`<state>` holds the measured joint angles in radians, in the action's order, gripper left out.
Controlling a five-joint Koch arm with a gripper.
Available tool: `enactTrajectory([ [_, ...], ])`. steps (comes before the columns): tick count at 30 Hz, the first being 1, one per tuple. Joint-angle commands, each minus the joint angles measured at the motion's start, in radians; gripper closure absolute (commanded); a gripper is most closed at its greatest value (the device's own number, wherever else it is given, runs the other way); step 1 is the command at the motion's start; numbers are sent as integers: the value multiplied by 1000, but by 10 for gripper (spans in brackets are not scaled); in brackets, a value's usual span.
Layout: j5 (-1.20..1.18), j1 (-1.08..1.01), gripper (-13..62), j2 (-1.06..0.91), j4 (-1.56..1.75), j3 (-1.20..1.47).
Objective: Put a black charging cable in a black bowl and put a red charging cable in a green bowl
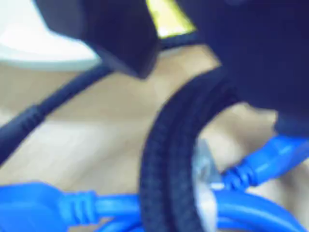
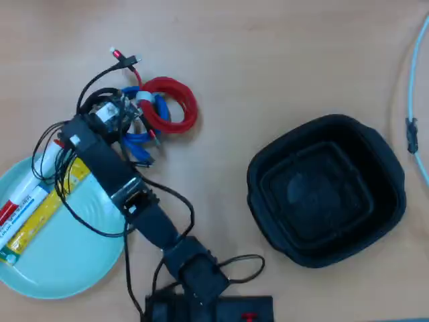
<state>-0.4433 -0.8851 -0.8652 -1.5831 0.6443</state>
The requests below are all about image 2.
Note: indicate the white toothpaste tube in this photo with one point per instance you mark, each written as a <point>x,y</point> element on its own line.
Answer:
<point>20,198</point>

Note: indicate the yellow tube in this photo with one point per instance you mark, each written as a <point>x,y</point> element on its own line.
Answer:
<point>37,218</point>

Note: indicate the red clamp knob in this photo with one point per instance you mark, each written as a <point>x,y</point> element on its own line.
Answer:
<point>248,317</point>

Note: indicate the black robot wiring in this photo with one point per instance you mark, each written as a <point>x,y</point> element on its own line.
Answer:
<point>192,214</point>

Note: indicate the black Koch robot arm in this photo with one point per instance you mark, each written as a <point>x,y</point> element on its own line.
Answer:
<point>110,167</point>

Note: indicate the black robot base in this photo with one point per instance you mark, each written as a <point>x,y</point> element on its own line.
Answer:
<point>167,308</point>

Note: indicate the light blue plate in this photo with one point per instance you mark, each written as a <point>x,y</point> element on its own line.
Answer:
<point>73,248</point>

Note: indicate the black bowl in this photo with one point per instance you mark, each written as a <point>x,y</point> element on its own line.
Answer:
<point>321,198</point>

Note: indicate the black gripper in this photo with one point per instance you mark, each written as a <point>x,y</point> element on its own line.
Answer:
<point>100,117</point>

